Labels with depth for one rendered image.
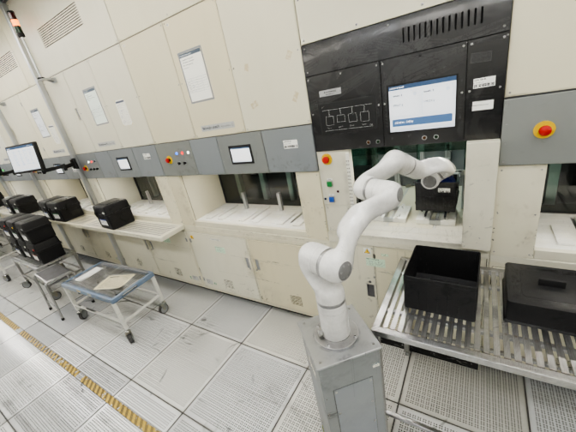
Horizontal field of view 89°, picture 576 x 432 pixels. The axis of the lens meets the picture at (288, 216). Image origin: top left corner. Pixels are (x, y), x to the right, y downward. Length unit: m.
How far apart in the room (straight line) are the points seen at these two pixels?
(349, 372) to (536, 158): 1.17
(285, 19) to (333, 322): 1.49
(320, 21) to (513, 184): 1.17
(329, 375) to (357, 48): 1.45
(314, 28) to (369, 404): 1.77
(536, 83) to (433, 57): 0.40
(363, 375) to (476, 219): 0.88
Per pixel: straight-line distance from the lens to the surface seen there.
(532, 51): 1.56
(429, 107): 1.56
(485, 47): 1.54
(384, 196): 1.20
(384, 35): 1.59
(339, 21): 1.67
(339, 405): 1.47
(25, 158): 3.85
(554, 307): 1.47
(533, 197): 1.66
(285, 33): 1.80
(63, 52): 3.58
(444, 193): 1.87
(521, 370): 1.35
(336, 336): 1.30
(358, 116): 1.63
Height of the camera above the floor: 1.74
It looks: 22 degrees down
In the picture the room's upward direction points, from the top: 11 degrees counter-clockwise
